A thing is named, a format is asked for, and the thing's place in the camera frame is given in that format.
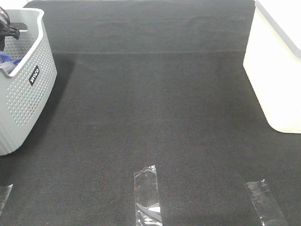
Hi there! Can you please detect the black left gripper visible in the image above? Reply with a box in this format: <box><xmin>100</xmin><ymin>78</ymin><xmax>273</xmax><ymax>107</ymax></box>
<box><xmin>0</xmin><ymin>7</ymin><xmax>20</xmax><ymax>51</ymax></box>

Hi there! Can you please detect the blue towel in basket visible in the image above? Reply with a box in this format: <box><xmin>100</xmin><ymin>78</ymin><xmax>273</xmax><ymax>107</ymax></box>
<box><xmin>0</xmin><ymin>52</ymin><xmax>22</xmax><ymax>65</ymax></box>

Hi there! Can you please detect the grey perforated laundry basket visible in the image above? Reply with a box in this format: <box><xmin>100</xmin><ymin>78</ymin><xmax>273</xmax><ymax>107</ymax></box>
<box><xmin>0</xmin><ymin>8</ymin><xmax>57</xmax><ymax>155</ymax></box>

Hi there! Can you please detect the black table mat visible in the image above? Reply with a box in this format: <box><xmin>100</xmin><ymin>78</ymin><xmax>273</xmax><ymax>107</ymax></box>
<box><xmin>0</xmin><ymin>0</ymin><xmax>301</xmax><ymax>226</ymax></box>

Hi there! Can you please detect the left clear tape strip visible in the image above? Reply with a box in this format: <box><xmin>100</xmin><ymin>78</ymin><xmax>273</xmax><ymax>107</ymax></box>
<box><xmin>0</xmin><ymin>184</ymin><xmax>13</xmax><ymax>215</ymax></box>

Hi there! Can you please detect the clear tape strip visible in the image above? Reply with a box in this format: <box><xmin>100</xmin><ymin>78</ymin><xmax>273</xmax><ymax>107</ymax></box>
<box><xmin>0</xmin><ymin>184</ymin><xmax>13</xmax><ymax>215</ymax></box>
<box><xmin>134</xmin><ymin>165</ymin><xmax>163</xmax><ymax>226</ymax></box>
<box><xmin>244</xmin><ymin>179</ymin><xmax>288</xmax><ymax>226</ymax></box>

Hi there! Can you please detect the middle clear tape strip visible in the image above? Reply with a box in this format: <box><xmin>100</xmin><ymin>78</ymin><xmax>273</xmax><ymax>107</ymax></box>
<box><xmin>134</xmin><ymin>165</ymin><xmax>163</xmax><ymax>226</ymax></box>

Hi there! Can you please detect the white plastic bin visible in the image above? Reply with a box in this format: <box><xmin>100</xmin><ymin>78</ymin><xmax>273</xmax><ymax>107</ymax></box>
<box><xmin>243</xmin><ymin>0</ymin><xmax>301</xmax><ymax>134</ymax></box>

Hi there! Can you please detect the right clear tape strip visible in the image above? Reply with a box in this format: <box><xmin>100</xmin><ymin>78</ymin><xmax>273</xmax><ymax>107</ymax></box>
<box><xmin>244</xmin><ymin>179</ymin><xmax>288</xmax><ymax>226</ymax></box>

